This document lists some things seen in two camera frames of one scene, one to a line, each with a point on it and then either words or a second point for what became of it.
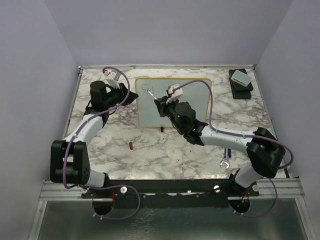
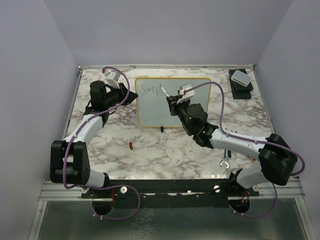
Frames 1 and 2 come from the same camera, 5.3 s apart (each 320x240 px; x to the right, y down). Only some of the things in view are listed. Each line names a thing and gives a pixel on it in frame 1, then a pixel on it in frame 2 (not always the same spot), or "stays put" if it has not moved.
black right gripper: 162,105 -> 174,105
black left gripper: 123,91 stays put
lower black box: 241,94 stays put
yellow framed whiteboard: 147,114 stays put
